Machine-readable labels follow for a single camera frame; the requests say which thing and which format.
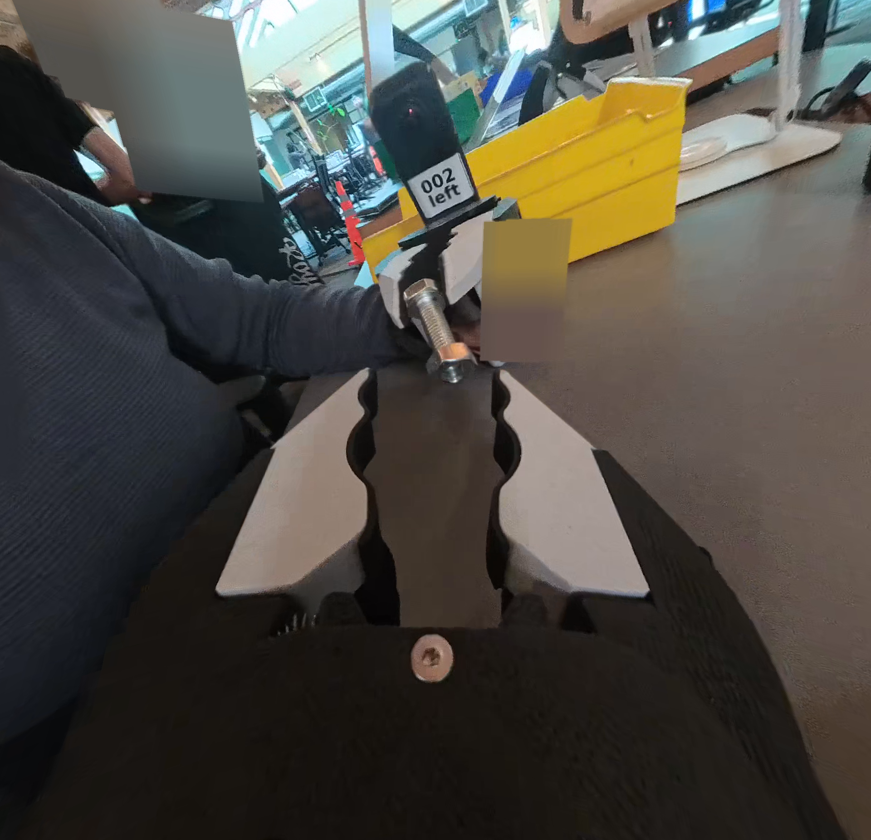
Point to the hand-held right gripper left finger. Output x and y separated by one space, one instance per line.
299 513

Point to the black printed cloth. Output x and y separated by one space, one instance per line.
231 241

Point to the yellow plastic bin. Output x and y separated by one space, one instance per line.
578 166

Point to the steel hex bolt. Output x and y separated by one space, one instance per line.
425 316

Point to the instruction board on white stand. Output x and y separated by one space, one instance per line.
769 149

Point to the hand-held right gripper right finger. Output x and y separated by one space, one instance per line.
565 513

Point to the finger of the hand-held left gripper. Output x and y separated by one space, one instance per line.
466 258
391 285

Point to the steel hex nut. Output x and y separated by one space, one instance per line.
452 364

